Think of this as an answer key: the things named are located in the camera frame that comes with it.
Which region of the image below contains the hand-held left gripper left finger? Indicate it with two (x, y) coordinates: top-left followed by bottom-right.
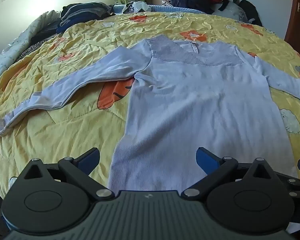
(16, 147), (115, 202)

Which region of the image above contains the pale floral quilt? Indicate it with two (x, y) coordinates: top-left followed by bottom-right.
(0, 10), (63, 85)

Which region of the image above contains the stack of dark folded clothes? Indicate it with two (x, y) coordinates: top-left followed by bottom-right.
(56, 2), (112, 34)

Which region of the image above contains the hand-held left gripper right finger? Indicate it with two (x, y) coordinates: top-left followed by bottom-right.
(181, 147), (281, 202)

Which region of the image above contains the light blue long-sleeved top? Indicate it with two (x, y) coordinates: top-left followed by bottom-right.
(0, 35), (300, 193)

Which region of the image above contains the black bag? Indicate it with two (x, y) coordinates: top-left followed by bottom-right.
(239, 0), (263, 27)

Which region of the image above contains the black white striped cloth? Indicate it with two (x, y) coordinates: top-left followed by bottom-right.
(15, 40), (45, 62)

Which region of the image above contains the white plastic bag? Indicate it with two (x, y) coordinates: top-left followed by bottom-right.
(125, 1), (150, 13)

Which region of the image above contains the yellow carrot print blanket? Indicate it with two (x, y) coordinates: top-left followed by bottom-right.
(0, 11), (300, 200)

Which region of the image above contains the navy padded jacket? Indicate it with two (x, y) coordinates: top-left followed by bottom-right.
(169, 0), (215, 14)

